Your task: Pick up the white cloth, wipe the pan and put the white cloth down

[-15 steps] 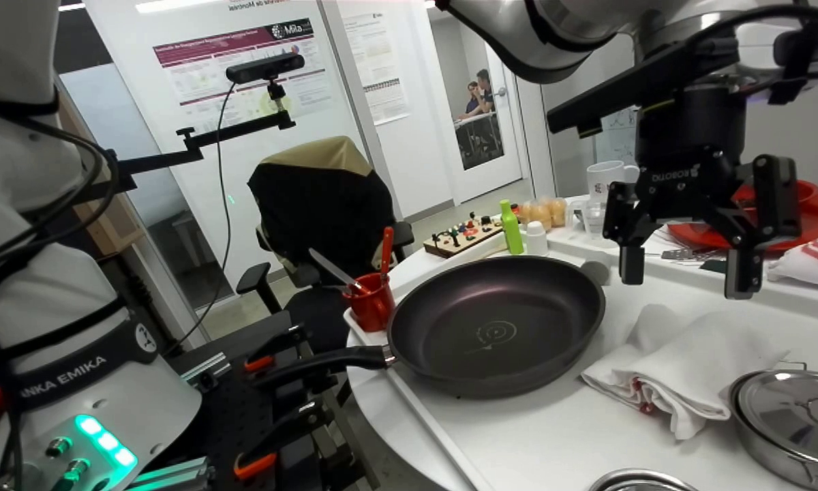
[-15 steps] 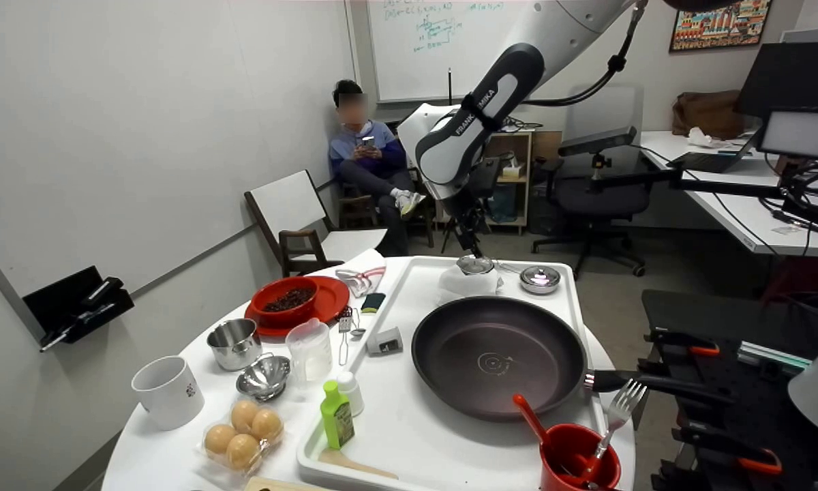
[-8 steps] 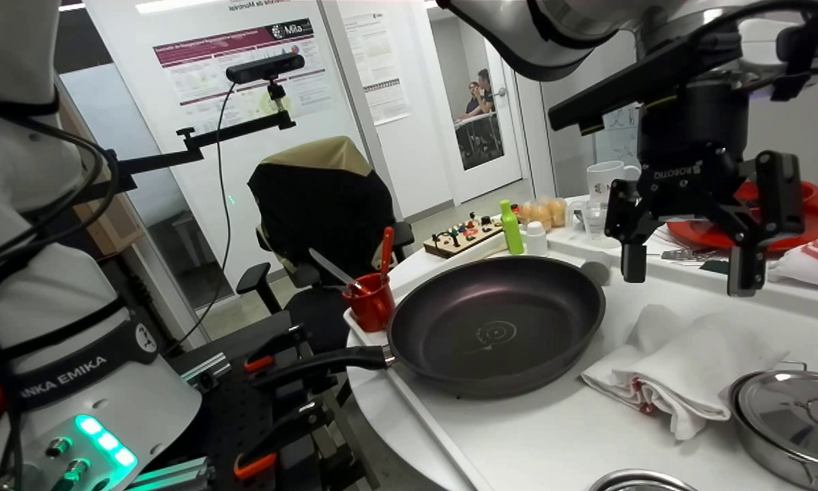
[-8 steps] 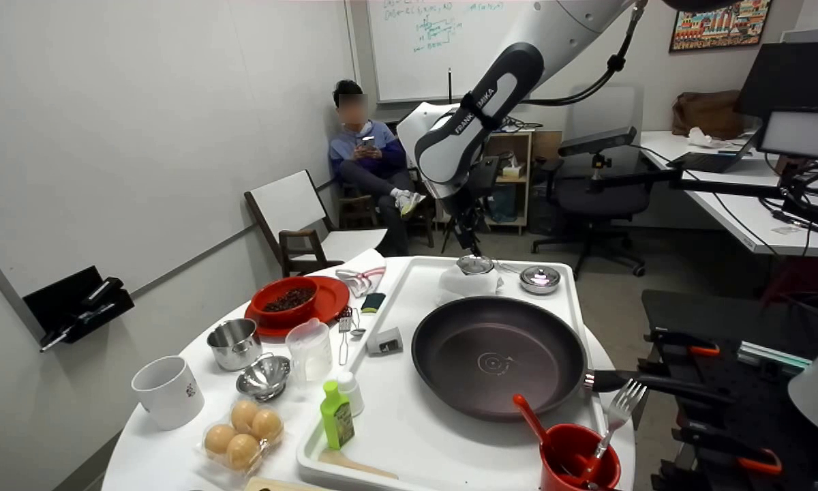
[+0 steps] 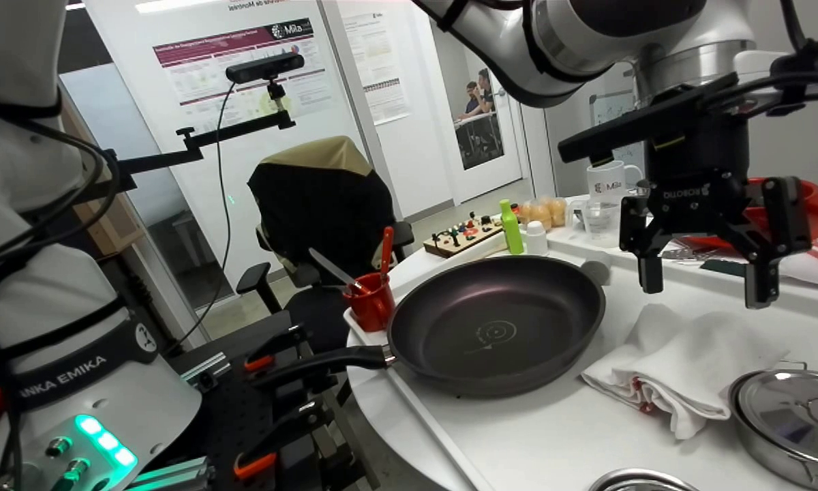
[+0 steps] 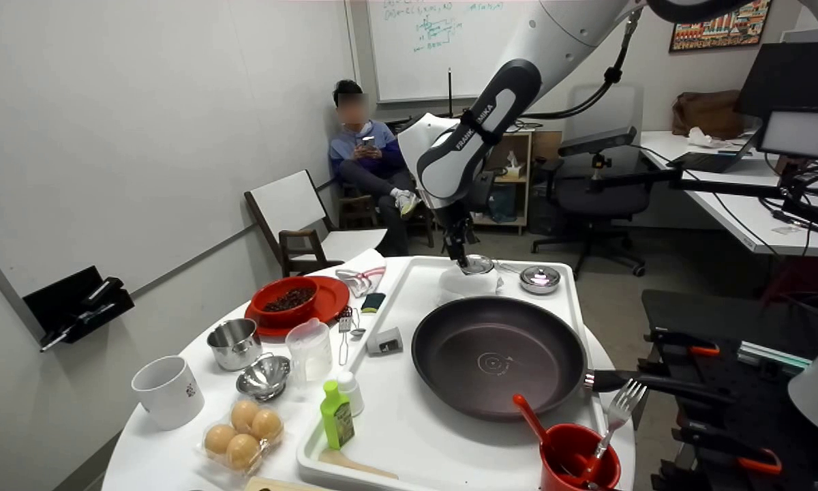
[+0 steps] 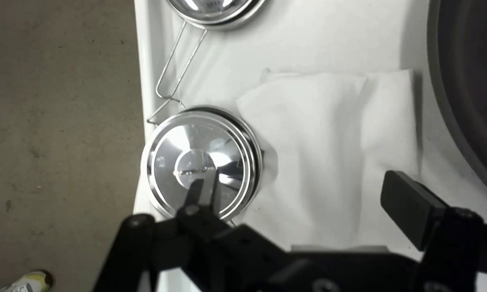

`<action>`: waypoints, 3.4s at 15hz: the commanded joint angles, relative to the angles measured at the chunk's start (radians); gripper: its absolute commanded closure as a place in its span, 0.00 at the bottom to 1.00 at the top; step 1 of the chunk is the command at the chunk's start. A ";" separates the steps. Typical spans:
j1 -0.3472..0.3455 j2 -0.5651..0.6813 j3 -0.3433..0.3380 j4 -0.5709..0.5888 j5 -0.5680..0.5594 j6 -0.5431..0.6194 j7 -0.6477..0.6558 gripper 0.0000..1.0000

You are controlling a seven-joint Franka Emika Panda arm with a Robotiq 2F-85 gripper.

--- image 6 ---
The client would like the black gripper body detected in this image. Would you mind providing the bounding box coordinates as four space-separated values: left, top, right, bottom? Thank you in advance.
441 199 478 261

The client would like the steel lidded pan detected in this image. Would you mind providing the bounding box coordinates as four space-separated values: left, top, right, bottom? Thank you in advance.
517 261 564 297

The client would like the black frying pan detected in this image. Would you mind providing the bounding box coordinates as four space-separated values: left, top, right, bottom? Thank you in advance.
409 293 739 423

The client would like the wooden shelf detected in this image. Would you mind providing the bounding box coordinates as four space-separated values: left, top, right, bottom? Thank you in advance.
472 124 561 231

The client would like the red striped white towel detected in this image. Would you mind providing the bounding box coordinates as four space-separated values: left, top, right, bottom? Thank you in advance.
332 247 390 300

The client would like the small grey white box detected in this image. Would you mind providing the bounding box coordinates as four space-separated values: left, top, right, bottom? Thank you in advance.
363 323 407 356

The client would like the seated person blue sweater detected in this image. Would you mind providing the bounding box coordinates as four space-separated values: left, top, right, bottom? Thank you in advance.
325 77 422 221

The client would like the red plate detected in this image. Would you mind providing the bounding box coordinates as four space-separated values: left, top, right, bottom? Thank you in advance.
243 272 352 344

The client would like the black swivel chair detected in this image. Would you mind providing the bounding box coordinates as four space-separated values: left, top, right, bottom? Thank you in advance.
528 124 655 278

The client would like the red spatula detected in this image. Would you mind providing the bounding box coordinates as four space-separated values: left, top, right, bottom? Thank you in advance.
509 389 559 446

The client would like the small white bottle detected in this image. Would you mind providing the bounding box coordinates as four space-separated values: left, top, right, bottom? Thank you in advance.
329 364 367 420

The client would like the clear plastic cup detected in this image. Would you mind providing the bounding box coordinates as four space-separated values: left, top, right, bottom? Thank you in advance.
284 315 336 389

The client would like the red bowl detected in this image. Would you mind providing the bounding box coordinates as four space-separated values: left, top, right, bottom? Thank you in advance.
247 276 321 333

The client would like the green bottle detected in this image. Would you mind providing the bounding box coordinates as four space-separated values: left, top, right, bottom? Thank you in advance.
318 379 358 452

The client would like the metal fork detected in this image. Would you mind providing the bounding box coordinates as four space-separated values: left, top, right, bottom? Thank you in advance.
580 375 652 479

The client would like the red cup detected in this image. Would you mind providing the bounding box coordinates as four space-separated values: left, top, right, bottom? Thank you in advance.
539 423 624 491

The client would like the small steel bowl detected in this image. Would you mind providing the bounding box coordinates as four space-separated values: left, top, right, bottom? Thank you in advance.
234 355 295 405

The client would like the steel cup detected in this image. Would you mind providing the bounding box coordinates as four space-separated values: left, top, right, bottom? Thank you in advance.
204 315 265 372

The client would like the brown egg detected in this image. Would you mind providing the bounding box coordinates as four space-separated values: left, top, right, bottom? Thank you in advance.
228 397 265 435
251 405 285 446
202 423 240 457
224 430 265 471

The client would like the laptop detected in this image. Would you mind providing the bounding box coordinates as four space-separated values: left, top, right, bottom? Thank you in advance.
666 124 765 176

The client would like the brown bag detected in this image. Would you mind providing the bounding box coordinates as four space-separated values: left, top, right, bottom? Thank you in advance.
671 90 749 138

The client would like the wooden board with pieces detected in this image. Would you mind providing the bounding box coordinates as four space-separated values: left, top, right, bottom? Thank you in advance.
243 475 332 491

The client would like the white desk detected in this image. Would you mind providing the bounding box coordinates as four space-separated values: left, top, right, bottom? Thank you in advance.
637 127 818 261

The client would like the clear egg carton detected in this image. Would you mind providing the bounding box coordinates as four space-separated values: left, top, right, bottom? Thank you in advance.
193 394 288 491

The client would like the computer monitor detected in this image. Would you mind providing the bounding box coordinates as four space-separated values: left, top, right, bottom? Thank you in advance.
733 38 818 162

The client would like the small leaning whiteboard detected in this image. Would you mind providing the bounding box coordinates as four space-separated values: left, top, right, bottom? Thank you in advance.
0 229 50 491

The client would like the large wall whiteboard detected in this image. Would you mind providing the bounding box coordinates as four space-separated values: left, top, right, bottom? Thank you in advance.
363 0 538 105

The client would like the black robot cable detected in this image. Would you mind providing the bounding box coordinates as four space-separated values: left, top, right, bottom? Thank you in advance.
553 4 649 123

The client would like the orange handled clamp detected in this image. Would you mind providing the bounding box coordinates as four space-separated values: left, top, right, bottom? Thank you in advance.
643 327 724 359
675 423 784 479

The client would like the framed wall picture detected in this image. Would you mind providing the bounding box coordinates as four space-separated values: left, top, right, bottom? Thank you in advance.
669 0 778 53

